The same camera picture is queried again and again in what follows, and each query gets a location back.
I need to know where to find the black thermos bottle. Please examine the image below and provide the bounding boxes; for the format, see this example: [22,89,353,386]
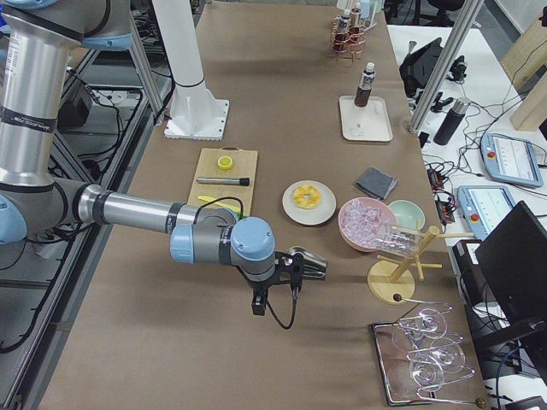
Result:
[433,97,471,145]

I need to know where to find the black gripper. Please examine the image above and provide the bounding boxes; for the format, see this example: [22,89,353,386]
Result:
[241,251,303,316]

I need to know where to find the grey folded cloth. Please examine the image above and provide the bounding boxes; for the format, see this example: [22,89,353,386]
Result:
[356,167,397,200]

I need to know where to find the black computer monitor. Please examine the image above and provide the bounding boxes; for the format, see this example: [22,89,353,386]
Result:
[474,201,546,374]

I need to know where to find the yellow lemon half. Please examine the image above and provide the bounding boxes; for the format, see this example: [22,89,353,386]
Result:
[217,155,234,171]

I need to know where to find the blue teach pendant near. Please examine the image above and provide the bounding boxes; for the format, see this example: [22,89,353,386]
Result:
[456,184,523,240]

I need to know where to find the white rectangular tray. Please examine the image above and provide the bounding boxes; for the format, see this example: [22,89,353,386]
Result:
[338,96,393,143]

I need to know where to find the bamboo cutting board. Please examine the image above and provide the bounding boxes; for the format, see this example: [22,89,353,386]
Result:
[187,148,258,216]

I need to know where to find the blue teach pendant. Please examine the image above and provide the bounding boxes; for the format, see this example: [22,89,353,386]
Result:
[456,184,523,240]
[480,133,544,188]

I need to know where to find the steel knife black handle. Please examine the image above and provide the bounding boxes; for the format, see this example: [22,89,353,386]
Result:
[195,177,250,186]

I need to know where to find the mirrored metal tray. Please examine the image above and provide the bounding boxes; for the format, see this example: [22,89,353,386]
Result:
[371,322,459,407]

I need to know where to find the blue teach pendant far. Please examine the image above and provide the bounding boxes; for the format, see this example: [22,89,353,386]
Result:
[480,133,544,188]

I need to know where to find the brown sauce bottle on tray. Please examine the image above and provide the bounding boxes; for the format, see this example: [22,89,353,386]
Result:
[354,61,376,108]

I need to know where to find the wooden cup tree stand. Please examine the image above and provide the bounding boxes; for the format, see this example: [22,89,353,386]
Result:
[367,225,473,304]

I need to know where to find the clear drinking glass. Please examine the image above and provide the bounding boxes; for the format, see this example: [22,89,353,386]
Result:
[373,224,423,258]

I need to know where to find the yellow glazed donut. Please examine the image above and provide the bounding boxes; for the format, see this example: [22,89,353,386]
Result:
[292,184,322,209]

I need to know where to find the grey round plate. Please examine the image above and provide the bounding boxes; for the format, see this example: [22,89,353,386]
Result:
[282,180,336,226]

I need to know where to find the metal ice scoop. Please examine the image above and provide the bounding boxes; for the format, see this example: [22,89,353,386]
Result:
[287,246,327,280]

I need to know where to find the pink bowl with ice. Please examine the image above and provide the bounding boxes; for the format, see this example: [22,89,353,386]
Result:
[338,197,397,252]

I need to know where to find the copper wire bottle rack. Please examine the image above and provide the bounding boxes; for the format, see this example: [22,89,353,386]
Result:
[329,15,366,62]

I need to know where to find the mint green bowl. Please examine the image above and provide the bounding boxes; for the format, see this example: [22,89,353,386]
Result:
[388,200,426,231]

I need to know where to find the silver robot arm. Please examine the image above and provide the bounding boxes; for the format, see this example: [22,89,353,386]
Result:
[1,1,304,315]

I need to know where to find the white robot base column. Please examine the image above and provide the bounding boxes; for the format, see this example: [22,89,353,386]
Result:
[152,0,229,141]

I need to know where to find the aluminium frame post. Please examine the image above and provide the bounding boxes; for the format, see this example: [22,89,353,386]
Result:
[408,0,484,134]

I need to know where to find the wire wine glass holder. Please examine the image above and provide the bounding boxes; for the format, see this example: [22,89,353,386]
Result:
[392,293,486,409]

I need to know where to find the yellow plastic knife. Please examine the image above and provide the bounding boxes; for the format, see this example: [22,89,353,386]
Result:
[197,196,241,213]

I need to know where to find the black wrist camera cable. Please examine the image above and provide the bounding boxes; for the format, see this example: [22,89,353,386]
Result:
[264,255,303,331]

